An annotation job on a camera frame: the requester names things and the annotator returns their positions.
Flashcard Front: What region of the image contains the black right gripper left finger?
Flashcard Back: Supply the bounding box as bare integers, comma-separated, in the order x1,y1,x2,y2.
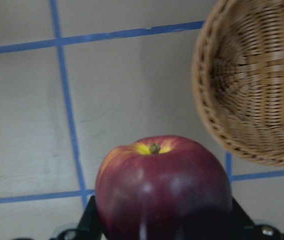
75,195,103,240

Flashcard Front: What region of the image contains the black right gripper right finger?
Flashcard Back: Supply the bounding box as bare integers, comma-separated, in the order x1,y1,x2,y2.
231,197,258,240

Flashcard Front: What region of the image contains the dark red apple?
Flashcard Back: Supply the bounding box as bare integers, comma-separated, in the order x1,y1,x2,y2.
95,135,232,240

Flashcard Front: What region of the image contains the wicker basket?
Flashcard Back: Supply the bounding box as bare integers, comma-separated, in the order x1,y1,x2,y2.
192,0,284,166

